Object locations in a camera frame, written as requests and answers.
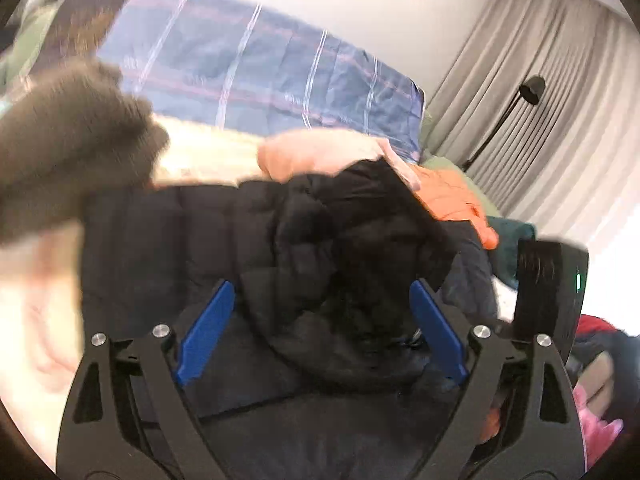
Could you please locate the red cloth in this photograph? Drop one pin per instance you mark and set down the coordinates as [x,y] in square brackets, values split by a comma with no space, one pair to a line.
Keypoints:
[600,324]

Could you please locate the dark brown cloth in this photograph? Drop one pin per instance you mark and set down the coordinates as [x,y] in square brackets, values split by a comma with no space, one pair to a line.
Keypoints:
[95,15]

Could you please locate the dark green sweatshirt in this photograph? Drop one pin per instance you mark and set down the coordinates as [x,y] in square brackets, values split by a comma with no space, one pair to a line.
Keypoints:
[510,245]

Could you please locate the light green pillow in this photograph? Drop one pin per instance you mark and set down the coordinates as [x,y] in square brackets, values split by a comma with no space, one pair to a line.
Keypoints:
[445,162]

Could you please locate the black puffer jacket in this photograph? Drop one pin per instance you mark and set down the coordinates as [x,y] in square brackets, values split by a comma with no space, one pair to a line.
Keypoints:
[325,240]

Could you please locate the pink fluffy cloth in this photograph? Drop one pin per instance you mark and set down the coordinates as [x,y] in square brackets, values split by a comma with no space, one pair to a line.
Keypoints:
[595,425]

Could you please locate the orange puffer jacket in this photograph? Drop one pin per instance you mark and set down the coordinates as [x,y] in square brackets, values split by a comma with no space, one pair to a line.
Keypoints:
[450,195]

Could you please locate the pink printed blanket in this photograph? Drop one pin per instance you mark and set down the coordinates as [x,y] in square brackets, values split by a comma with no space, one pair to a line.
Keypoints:
[45,310]

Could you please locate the pink quilted jacket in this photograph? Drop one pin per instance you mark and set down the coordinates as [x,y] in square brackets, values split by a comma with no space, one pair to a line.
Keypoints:
[320,152]

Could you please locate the black floor lamp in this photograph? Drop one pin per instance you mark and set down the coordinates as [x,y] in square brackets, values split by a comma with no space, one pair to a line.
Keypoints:
[531,89]

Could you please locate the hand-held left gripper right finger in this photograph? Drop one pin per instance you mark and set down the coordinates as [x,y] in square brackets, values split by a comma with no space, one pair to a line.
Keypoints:
[437,330]

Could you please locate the dark navy garment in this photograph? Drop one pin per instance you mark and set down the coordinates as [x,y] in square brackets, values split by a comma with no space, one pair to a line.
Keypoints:
[615,355]

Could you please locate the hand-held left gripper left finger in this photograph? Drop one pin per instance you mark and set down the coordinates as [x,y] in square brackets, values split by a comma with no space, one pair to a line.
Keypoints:
[207,325]

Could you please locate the blue plaid quilt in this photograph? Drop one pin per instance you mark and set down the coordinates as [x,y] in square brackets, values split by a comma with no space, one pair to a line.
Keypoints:
[250,70]

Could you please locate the grey pleated curtain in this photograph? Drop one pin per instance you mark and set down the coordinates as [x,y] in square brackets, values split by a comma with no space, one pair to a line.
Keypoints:
[575,135]

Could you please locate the brown fleece garment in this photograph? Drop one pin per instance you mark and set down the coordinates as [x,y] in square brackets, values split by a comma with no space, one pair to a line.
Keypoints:
[75,135]

